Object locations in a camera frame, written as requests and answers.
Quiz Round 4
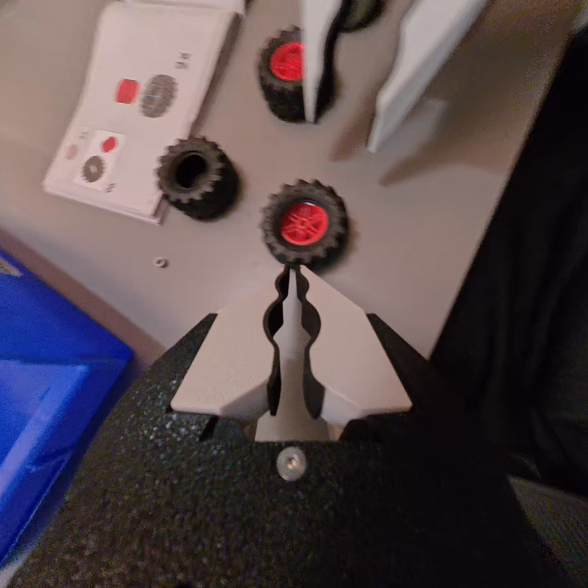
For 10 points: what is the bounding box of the blue plastic bin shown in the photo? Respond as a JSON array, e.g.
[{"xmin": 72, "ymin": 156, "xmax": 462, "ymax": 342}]
[{"xmin": 0, "ymin": 248, "xmax": 134, "ymax": 559}]

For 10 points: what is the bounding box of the empty black toy tire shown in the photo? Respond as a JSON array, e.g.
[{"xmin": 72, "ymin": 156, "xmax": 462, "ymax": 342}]
[
  {"xmin": 333, "ymin": 0, "xmax": 384, "ymax": 33},
  {"xmin": 155, "ymin": 135, "xmax": 239, "ymax": 221}
]

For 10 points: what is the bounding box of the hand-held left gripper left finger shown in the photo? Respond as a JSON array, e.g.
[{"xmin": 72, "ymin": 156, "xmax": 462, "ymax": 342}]
[{"xmin": 170, "ymin": 266, "xmax": 292, "ymax": 443}]

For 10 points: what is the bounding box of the white instruction booklet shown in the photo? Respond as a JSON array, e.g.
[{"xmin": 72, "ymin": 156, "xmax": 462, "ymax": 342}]
[{"xmin": 42, "ymin": 0, "xmax": 246, "ymax": 226}]

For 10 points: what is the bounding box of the grey desk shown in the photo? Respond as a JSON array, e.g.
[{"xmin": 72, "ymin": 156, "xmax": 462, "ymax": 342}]
[{"xmin": 0, "ymin": 0, "xmax": 575, "ymax": 364}]

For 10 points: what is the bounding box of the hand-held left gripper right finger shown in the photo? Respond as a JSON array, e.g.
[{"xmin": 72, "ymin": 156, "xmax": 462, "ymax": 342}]
[{"xmin": 294, "ymin": 266, "xmax": 413, "ymax": 443}]

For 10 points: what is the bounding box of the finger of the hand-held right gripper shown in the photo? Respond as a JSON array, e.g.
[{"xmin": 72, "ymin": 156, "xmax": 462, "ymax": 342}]
[
  {"xmin": 366, "ymin": 0, "xmax": 490, "ymax": 154},
  {"xmin": 301, "ymin": 0, "xmax": 345, "ymax": 125}
]

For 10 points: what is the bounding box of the black toy wheel red rim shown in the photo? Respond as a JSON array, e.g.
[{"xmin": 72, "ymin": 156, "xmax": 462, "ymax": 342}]
[
  {"xmin": 257, "ymin": 25, "xmax": 338, "ymax": 125},
  {"xmin": 259, "ymin": 179, "xmax": 350, "ymax": 276}
]

